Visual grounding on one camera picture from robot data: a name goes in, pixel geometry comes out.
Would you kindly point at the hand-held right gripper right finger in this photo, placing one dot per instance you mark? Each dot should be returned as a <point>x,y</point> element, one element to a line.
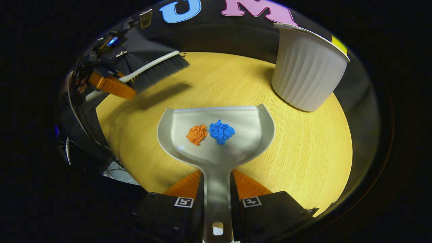
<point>270,216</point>

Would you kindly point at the orange paper scrap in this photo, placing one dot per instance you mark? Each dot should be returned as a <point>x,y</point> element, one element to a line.
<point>196,134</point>

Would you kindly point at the white plastic dustpan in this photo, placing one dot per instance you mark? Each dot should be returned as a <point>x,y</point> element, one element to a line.
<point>216,155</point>

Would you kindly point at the silver metal clip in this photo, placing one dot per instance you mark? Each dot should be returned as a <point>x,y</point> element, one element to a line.
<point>122,53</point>

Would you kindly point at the blue paper scrap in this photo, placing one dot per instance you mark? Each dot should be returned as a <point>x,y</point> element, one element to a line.
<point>221,131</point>

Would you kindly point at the small white broom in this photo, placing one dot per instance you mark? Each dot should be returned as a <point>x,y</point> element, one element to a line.
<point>158,71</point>

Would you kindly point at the wooden desktop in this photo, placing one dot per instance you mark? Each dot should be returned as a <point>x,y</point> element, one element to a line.
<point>303,145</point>

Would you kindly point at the black backdrop cloth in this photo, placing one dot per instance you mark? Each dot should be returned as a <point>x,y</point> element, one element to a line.
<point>219,37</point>

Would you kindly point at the white ribbed garbage bin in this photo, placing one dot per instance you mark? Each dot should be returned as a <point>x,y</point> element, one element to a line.
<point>307,74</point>

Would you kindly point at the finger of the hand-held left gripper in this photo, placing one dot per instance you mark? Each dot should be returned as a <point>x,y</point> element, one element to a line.
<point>114,72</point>
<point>114,87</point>

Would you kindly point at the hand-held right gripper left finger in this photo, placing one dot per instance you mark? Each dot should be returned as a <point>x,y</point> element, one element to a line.
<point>162,216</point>

